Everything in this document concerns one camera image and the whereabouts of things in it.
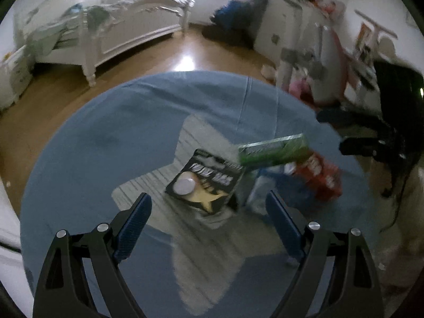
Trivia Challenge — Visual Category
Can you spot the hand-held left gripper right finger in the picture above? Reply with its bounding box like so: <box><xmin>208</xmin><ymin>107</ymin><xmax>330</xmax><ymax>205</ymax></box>
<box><xmin>266</xmin><ymin>190</ymin><xmax>385</xmax><ymax>318</ymax></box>

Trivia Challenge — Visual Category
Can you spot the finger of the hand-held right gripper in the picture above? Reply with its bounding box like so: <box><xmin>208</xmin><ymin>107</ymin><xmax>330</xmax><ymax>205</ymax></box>
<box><xmin>339</xmin><ymin>135</ymin><xmax>406</xmax><ymax>161</ymax></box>
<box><xmin>316</xmin><ymin>109</ymin><xmax>398</xmax><ymax>133</ymax></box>

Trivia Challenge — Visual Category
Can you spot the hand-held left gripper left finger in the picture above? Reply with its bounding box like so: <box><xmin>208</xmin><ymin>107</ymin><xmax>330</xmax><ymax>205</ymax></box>
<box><xmin>33</xmin><ymin>192</ymin><xmax>153</xmax><ymax>318</ymax></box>

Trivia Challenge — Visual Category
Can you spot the red snack wrapper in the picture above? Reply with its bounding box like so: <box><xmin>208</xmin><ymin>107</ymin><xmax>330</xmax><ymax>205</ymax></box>
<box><xmin>285</xmin><ymin>151</ymin><xmax>343</xmax><ymax>202</ymax></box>

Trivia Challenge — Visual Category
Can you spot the green carton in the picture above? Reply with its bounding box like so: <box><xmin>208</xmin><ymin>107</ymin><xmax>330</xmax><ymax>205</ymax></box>
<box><xmin>238</xmin><ymin>133</ymin><xmax>312</xmax><ymax>173</ymax></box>

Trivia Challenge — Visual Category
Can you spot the black snack packet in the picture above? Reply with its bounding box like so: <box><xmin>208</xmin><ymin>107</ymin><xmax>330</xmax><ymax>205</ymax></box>
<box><xmin>165</xmin><ymin>149</ymin><xmax>247</xmax><ymax>217</ymax></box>

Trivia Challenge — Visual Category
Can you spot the grey chair with red strip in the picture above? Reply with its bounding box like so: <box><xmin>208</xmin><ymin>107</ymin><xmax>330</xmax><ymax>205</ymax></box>
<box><xmin>298</xmin><ymin>23</ymin><xmax>352</xmax><ymax>107</ymax></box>

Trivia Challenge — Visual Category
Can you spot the pink toy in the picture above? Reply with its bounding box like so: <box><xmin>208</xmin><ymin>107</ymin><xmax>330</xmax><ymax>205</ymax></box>
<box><xmin>288</xmin><ymin>78</ymin><xmax>315</xmax><ymax>101</ymax></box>

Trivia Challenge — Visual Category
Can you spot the star-shaped striped mat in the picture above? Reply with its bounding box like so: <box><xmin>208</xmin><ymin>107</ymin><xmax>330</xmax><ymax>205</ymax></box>
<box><xmin>112</xmin><ymin>115</ymin><xmax>299</xmax><ymax>318</ymax></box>

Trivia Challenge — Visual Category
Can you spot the blue tablecloth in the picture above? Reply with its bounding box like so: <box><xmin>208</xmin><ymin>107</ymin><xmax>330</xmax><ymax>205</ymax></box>
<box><xmin>20</xmin><ymin>69</ymin><xmax>381</xmax><ymax>318</ymax></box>

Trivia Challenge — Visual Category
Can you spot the poster with figures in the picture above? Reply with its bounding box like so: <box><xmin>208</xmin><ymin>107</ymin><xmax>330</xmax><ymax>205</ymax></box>
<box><xmin>310</xmin><ymin>0</ymin><xmax>345</xmax><ymax>20</ymax></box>

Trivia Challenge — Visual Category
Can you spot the chair with piled clothes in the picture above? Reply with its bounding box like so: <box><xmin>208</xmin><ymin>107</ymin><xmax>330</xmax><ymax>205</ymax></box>
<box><xmin>202</xmin><ymin>0</ymin><xmax>276</xmax><ymax>48</ymax></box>

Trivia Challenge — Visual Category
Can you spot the white nightstand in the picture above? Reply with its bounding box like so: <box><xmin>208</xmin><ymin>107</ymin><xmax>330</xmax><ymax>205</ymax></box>
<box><xmin>0</xmin><ymin>45</ymin><xmax>34</xmax><ymax>110</ymax></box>

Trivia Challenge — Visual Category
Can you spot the white wooden bed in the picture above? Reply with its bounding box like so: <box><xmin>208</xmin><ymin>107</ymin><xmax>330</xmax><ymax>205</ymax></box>
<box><xmin>13</xmin><ymin>0</ymin><xmax>196</xmax><ymax>87</ymax></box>

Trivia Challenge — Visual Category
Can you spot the light green blanket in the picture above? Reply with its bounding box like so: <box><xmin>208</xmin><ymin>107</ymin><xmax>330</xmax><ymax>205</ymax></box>
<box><xmin>28</xmin><ymin>21</ymin><xmax>82</xmax><ymax>58</ymax></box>

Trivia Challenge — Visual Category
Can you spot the black cable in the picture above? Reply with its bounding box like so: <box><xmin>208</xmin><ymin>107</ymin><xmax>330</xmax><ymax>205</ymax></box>
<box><xmin>379</xmin><ymin>159</ymin><xmax>416</xmax><ymax>232</ymax></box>

